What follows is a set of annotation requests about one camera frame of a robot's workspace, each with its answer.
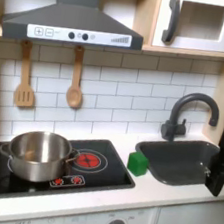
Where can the green block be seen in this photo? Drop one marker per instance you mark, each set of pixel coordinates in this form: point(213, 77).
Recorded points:
point(137, 164)

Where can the dark grey sink basin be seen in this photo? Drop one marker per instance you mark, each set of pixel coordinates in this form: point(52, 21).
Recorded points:
point(177, 163)

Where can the dark grey tap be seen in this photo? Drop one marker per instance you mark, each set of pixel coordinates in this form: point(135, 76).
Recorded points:
point(174, 126)

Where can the black toy stove top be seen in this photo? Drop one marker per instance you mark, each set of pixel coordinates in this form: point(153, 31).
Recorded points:
point(108, 174)

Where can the white toy microwave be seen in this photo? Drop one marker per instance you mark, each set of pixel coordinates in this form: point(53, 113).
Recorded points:
point(201, 42)

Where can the wooden spoon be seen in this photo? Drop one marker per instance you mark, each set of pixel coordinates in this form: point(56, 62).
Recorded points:
point(74, 96)

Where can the steel pot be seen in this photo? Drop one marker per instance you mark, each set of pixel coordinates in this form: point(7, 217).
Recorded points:
point(39, 164)

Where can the wooden slotted spatula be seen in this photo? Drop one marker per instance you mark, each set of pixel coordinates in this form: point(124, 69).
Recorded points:
point(24, 95)

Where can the grey range hood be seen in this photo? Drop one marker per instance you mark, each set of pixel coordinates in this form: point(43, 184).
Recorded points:
point(73, 21)

